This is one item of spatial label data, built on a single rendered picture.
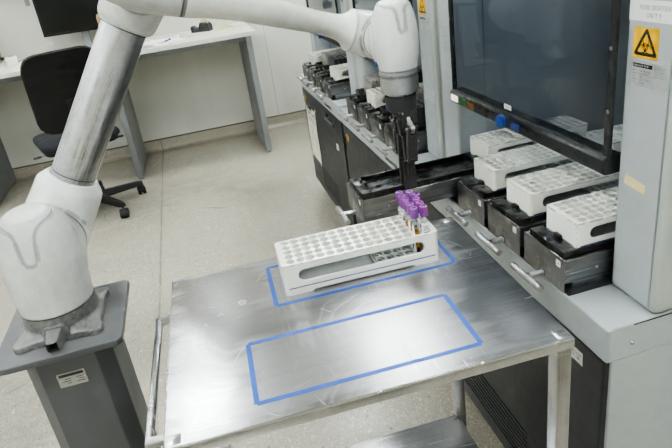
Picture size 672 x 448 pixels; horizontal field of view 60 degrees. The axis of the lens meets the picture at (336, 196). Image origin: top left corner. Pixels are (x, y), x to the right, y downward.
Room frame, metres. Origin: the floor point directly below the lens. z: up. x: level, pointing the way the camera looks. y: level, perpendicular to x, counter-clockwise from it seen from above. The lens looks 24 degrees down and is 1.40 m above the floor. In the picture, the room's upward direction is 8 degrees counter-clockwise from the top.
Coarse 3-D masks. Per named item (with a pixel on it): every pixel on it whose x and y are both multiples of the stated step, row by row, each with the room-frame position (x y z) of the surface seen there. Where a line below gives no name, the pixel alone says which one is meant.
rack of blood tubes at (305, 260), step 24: (288, 240) 1.00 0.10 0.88; (312, 240) 0.99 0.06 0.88; (336, 240) 0.98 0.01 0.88; (360, 240) 0.96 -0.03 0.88; (384, 240) 0.95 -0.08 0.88; (408, 240) 0.94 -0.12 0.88; (432, 240) 0.95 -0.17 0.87; (288, 264) 0.91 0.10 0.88; (312, 264) 0.91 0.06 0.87; (336, 264) 0.98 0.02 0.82; (360, 264) 0.97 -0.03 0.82; (384, 264) 0.93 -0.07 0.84; (408, 264) 0.94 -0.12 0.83; (288, 288) 0.90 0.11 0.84; (312, 288) 0.91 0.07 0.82
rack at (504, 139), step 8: (504, 128) 1.51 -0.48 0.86; (472, 136) 1.48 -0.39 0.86; (480, 136) 1.47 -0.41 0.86; (488, 136) 1.47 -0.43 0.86; (496, 136) 1.46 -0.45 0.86; (504, 136) 1.44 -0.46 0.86; (512, 136) 1.45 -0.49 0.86; (520, 136) 1.43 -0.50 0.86; (472, 144) 1.47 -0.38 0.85; (480, 144) 1.42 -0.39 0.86; (488, 144) 1.40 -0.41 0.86; (496, 144) 1.40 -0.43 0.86; (504, 144) 1.40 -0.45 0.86; (512, 144) 1.40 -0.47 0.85; (520, 144) 1.52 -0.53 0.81; (528, 144) 1.51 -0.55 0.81; (472, 152) 1.47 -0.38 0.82; (480, 152) 1.43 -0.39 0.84; (488, 152) 1.39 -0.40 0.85; (496, 152) 1.39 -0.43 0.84
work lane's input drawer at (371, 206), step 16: (432, 160) 1.47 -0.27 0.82; (448, 160) 1.48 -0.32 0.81; (464, 160) 1.47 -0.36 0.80; (368, 176) 1.43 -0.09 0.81; (384, 176) 1.44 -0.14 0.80; (416, 176) 1.41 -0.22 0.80; (432, 176) 1.39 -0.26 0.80; (448, 176) 1.36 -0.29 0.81; (464, 176) 1.36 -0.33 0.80; (352, 192) 1.38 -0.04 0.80; (368, 192) 1.32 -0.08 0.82; (384, 192) 1.32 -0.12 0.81; (432, 192) 1.34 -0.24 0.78; (448, 192) 1.35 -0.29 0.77; (336, 208) 1.40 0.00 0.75; (352, 208) 1.40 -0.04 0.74; (368, 208) 1.30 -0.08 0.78; (384, 208) 1.31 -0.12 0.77
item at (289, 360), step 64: (448, 256) 0.96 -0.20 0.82; (192, 320) 0.87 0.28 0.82; (256, 320) 0.84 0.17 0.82; (320, 320) 0.81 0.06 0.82; (384, 320) 0.79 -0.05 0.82; (448, 320) 0.76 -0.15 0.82; (512, 320) 0.74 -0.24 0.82; (192, 384) 0.70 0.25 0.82; (256, 384) 0.68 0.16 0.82; (320, 384) 0.66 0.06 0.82; (384, 384) 0.64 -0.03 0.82
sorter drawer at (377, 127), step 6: (372, 114) 2.01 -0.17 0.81; (378, 114) 1.98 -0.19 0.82; (384, 114) 1.96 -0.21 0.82; (372, 120) 2.00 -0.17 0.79; (378, 120) 1.95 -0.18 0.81; (384, 120) 1.91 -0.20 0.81; (372, 126) 2.00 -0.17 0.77; (378, 126) 1.93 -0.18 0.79; (372, 132) 2.01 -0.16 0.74; (378, 132) 1.94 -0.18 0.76; (366, 138) 1.94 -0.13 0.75; (372, 138) 1.95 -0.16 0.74; (378, 138) 1.95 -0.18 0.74
